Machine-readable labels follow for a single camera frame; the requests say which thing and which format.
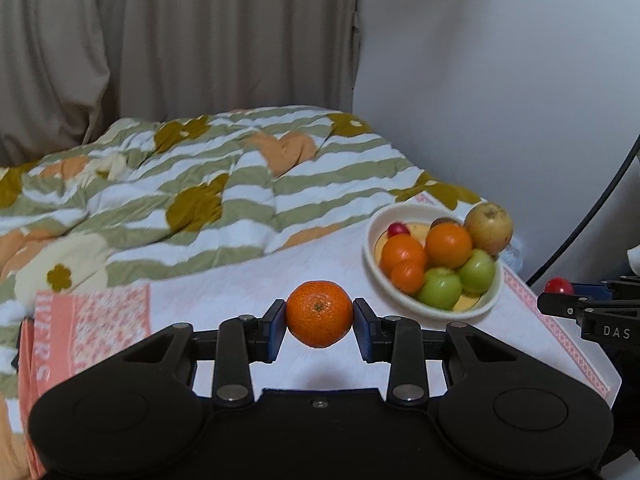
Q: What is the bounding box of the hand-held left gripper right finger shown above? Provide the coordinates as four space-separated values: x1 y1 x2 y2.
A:
352 298 521 407

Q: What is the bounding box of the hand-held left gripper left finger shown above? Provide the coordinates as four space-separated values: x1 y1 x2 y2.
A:
120 300 287 407

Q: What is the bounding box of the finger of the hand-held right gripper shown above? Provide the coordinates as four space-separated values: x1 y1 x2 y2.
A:
537 292 640 318
572 277 640 301

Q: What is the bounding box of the small mandarin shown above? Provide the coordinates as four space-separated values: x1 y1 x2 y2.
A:
391 261 426 295
285 280 354 348

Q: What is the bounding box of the white oval bowl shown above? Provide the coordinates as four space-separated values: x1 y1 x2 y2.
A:
363 203 504 319

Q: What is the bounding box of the green apple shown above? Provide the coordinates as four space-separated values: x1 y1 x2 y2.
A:
457 249 497 294
417 267 463 311

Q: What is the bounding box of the large orange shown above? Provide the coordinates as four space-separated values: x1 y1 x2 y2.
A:
380 233 428 281
425 222 473 269

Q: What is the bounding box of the yellow-red apple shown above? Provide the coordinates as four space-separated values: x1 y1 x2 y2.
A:
464 202 514 257

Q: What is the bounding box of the striped floral quilt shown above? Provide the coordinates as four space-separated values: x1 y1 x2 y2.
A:
0 105 483 478

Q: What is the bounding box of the beige curtain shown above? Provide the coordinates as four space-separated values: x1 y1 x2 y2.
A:
0 0 363 167

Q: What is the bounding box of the black cable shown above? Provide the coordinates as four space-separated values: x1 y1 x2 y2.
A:
522 135 640 286

